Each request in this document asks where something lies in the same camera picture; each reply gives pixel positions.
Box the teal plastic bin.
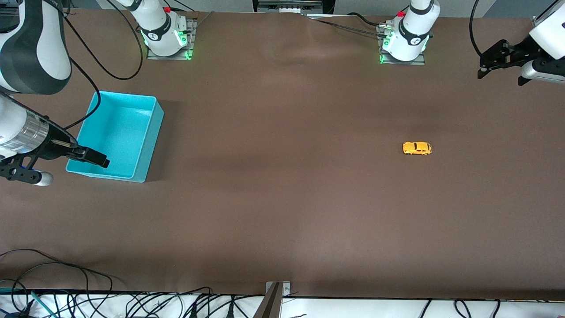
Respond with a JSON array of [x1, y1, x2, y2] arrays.
[[65, 91, 165, 183]]

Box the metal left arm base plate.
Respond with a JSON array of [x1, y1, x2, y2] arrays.
[[379, 24, 426, 66]]

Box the thin grey rod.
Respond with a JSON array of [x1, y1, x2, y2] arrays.
[[188, 11, 215, 35]]

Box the yellow beetle toy car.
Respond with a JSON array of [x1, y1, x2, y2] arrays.
[[402, 141, 433, 156]]

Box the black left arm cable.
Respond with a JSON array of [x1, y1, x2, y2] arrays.
[[469, 0, 486, 57]]

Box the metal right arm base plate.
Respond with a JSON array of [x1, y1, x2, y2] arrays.
[[147, 18, 195, 61]]

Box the small metal mounting plate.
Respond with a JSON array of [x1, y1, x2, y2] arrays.
[[265, 281, 291, 297]]

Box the teal green cable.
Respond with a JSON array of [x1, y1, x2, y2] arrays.
[[30, 290, 59, 318]]

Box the grey power strip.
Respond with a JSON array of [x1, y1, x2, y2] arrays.
[[256, 0, 325, 13]]

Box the black cable to arm base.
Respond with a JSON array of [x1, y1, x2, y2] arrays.
[[314, 12, 390, 40]]

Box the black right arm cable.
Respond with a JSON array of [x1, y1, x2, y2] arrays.
[[62, 0, 144, 153]]

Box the long looping black cable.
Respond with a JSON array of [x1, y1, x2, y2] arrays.
[[0, 249, 114, 306]]

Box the grey camera pole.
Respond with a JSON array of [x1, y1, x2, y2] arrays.
[[253, 283, 283, 318]]

